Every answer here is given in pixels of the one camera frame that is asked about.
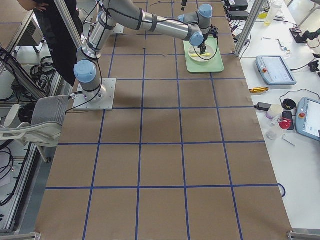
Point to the person in black clothes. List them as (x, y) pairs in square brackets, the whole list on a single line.
[(60, 43)]

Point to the black device box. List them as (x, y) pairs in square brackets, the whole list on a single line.
[(236, 9)]

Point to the black power adapter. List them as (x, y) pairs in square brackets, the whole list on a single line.
[(261, 106)]

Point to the black round dish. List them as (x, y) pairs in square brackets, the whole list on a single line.
[(288, 104)]

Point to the lower teach pendant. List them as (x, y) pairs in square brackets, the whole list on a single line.
[(307, 122)]

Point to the white lavender cup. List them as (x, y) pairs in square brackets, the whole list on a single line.
[(274, 111)]

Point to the white round plate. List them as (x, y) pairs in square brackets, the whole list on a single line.
[(211, 47)]

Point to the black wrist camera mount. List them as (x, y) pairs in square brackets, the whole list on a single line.
[(214, 31)]

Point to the translucent plastic bottle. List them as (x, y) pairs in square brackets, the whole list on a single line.
[(274, 7)]

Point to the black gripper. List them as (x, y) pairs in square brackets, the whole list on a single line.
[(203, 42)]

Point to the aluminium frame post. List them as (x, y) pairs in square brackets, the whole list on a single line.
[(245, 38)]

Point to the red round object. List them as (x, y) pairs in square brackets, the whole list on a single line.
[(284, 123)]

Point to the grey office chair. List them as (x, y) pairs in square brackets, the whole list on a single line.
[(45, 127)]

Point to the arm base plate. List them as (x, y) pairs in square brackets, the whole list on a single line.
[(100, 99), (118, 29)]

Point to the gold metal cylinder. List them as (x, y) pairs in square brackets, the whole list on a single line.
[(257, 90)]

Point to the teach pendant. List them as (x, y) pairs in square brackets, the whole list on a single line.
[(274, 70), (307, 122)]

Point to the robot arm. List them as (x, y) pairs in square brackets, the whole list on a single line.
[(192, 27)]

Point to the silver allen key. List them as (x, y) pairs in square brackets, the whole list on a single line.
[(286, 140)]

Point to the yellow plastic fork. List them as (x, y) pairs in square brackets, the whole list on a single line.
[(206, 54)]

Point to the light green tray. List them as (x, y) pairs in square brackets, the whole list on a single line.
[(214, 65)]

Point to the black smartphone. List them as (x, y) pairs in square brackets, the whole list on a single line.
[(288, 115)]

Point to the upper teach pendant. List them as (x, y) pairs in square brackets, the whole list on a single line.
[(274, 70)]

